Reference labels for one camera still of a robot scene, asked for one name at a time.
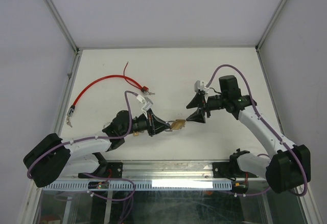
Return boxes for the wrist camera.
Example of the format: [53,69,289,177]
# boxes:
[136,95,153,113]
[194,80,209,93]

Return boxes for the red cable lock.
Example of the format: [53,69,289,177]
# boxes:
[66,72,155,118]

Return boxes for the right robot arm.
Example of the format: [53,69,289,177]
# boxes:
[186,75,311,193]

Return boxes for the large brass padlock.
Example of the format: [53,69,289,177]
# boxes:
[165,119,186,132]

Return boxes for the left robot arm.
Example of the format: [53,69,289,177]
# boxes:
[23,110,170,188]

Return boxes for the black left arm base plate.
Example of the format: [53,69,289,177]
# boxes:
[90,162,123,178]

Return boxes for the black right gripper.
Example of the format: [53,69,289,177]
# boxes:
[186,92,228,123]

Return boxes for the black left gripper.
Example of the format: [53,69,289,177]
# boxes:
[121,108,171,137]

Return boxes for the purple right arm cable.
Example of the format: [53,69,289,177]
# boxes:
[206,64,307,198]

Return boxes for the white slotted cable duct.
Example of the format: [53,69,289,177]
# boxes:
[44,179,232,191]

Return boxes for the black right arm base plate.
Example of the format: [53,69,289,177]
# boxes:
[212,161,258,181]

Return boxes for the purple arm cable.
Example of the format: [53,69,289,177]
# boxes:
[27,90,140,180]
[206,64,307,198]

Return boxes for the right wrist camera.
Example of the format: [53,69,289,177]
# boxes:
[194,80,209,93]

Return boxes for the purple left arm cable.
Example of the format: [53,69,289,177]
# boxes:
[27,90,140,180]

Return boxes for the aluminium mounting rail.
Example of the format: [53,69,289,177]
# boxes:
[32,160,269,181]

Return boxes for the cable lock keys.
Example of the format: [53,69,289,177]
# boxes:
[66,116,72,127]

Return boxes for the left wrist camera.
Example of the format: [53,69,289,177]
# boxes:
[136,95,153,113]

